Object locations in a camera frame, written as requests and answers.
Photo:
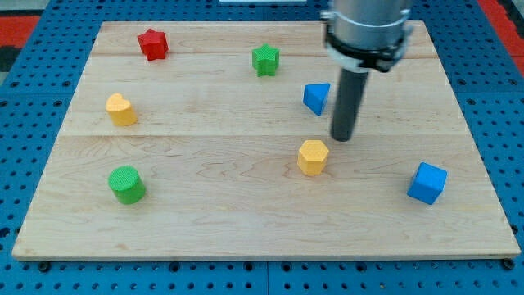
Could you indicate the blue cube block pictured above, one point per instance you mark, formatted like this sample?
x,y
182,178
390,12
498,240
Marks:
x,y
428,183

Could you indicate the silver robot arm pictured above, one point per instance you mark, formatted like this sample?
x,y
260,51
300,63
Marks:
x,y
361,35

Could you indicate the wooden board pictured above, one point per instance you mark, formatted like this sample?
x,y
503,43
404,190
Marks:
x,y
216,147

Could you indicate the yellow hexagon block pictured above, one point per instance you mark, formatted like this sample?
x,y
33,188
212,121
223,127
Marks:
x,y
312,157

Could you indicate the blue triangle block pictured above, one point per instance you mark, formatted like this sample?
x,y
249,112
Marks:
x,y
315,97

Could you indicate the green star block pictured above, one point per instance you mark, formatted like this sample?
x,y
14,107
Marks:
x,y
265,60

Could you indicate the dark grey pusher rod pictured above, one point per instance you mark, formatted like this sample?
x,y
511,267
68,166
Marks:
x,y
349,96

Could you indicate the green cylinder block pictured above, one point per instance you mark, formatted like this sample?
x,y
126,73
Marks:
x,y
127,185

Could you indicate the yellow heart block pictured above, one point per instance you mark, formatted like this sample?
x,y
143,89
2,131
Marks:
x,y
120,110

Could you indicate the red star block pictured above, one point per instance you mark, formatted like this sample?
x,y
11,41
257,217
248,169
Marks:
x,y
153,44

